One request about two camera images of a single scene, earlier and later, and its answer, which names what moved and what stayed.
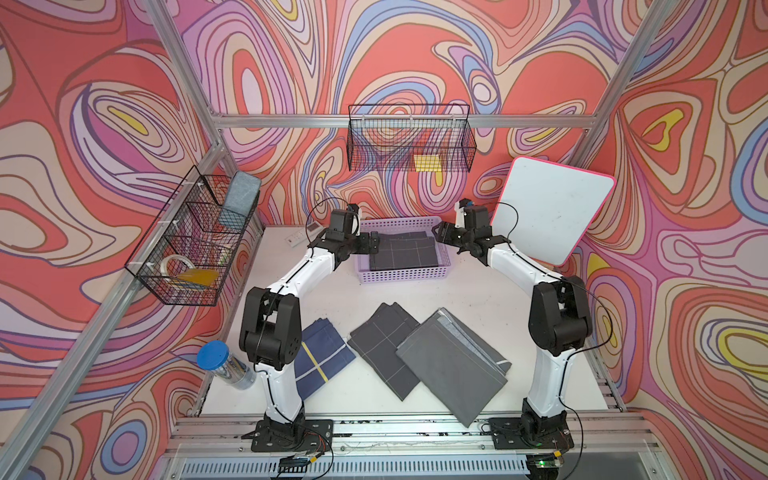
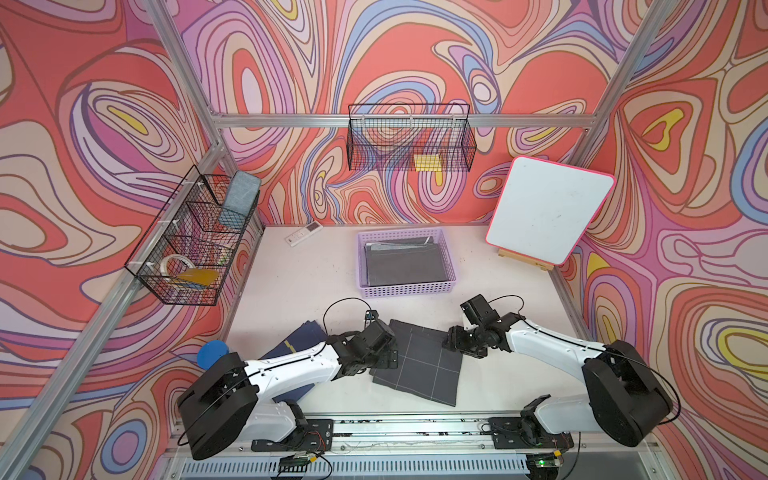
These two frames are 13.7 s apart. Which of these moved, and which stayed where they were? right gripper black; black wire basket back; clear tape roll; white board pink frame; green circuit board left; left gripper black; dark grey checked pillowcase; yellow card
Moved: left gripper black; dark grey checked pillowcase; right gripper black
Stayed: white board pink frame; yellow card; clear tape roll; black wire basket back; green circuit board left
